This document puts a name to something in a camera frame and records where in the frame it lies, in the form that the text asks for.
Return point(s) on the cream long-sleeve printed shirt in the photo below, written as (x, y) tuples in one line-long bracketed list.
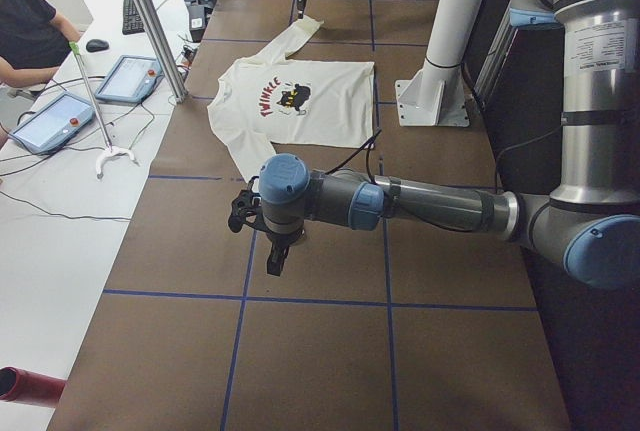
[(271, 98)]

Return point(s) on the red cylinder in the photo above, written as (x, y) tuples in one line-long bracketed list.
[(30, 388)]

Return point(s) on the far blue teach pendant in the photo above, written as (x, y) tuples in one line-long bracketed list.
[(131, 80)]

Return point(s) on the white reacher grabber tool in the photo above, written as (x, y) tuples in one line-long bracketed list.
[(109, 150)]

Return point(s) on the aluminium frame post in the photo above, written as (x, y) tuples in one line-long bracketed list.
[(160, 45)]

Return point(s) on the white camera mast pedestal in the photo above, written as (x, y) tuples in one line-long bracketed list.
[(435, 95)]

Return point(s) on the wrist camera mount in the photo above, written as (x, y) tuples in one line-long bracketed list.
[(246, 210)]

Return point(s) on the blue teach pendant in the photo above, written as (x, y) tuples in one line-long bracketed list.
[(54, 125), (131, 80)]

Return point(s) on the seated person black shirt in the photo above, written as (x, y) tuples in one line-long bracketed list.
[(35, 40)]

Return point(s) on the black keyboard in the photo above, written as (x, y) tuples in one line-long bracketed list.
[(131, 20)]

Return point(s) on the black computer mouse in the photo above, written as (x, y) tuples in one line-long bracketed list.
[(96, 45)]

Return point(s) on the near blue teach pendant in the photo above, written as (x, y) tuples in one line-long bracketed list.
[(54, 125)]

